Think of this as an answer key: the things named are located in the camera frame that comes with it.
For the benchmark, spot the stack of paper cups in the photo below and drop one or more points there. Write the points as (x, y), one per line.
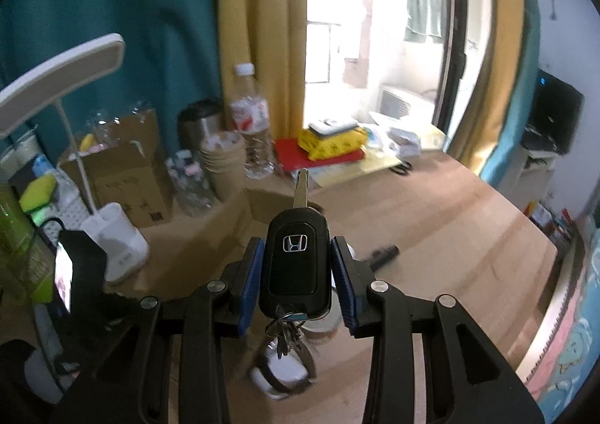
(225, 166)

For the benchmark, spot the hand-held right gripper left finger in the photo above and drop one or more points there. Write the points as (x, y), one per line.
(249, 283)

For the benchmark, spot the white cabinet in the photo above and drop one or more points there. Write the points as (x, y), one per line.
(529, 175)

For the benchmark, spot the yellow green sponge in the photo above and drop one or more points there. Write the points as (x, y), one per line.
(37, 192)

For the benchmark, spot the brown cardboard box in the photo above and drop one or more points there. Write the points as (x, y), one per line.
(220, 220)

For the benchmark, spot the white stapler box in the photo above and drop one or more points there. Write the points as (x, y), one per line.
(403, 135)

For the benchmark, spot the red book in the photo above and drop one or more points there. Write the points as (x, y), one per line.
(288, 154)

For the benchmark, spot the colourful boxes on floor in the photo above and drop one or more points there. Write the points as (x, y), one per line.
(551, 222)

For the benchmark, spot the yellow curtain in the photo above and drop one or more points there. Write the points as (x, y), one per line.
(262, 30)
(492, 53)

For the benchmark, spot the outdoor air conditioner unit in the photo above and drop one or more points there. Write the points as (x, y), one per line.
(403, 102)

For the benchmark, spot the printed blanket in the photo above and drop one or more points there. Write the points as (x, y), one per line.
(572, 339)

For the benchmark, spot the yellow snack packet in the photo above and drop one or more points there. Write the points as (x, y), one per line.
(335, 142)

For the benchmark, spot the clear water bottle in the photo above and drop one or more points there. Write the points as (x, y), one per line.
(251, 114)

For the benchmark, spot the steel thermos flask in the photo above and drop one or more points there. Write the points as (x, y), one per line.
(197, 124)

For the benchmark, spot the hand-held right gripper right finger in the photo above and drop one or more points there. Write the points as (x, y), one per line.
(346, 285)

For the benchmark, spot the yellow paper envelope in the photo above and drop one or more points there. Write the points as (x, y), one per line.
(356, 168)

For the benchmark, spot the white desk lamp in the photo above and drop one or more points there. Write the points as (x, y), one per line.
(117, 241)

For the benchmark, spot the pack of small clear bottles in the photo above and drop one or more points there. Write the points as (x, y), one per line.
(190, 185)

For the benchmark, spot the black stick-shaped device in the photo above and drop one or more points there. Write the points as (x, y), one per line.
(384, 254)

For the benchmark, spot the black sliding door frame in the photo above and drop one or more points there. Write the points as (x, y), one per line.
(452, 30)

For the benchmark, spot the brown shipping carton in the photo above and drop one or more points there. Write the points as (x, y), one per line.
(122, 175)

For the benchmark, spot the teal curtain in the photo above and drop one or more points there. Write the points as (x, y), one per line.
(525, 100)
(117, 6)

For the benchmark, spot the black scissors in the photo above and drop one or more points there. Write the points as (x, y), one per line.
(401, 167)

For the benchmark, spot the black car key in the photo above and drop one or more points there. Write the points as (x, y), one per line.
(295, 269)

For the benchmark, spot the flat white box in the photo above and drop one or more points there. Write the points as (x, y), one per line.
(333, 126)

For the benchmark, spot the white pill bottle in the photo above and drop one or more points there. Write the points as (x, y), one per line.
(323, 331)

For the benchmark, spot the white plastic basket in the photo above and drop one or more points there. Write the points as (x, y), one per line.
(70, 206)

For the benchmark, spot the black monitor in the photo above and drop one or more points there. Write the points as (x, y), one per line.
(558, 114)

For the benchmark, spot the metal key bunch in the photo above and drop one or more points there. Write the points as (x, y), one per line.
(283, 335)

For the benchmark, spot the green translucent bottle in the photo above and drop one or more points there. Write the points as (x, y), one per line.
(14, 236)

